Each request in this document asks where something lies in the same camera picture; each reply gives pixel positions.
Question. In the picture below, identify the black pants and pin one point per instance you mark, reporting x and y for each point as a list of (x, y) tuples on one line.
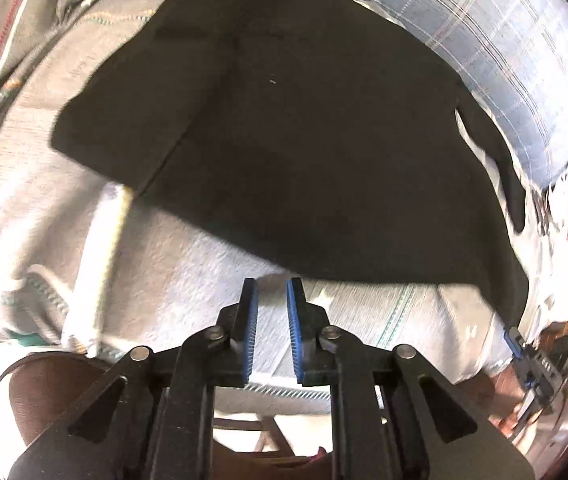
[(311, 133)]

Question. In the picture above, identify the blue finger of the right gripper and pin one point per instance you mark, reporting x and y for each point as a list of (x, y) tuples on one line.
[(520, 357)]

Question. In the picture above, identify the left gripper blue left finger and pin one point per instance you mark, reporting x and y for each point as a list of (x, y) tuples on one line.
[(239, 322)]

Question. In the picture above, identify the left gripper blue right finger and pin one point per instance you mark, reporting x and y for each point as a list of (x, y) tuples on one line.
[(306, 321)]

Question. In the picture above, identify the grey patterned bed sheet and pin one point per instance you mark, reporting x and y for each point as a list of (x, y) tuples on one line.
[(70, 240)]

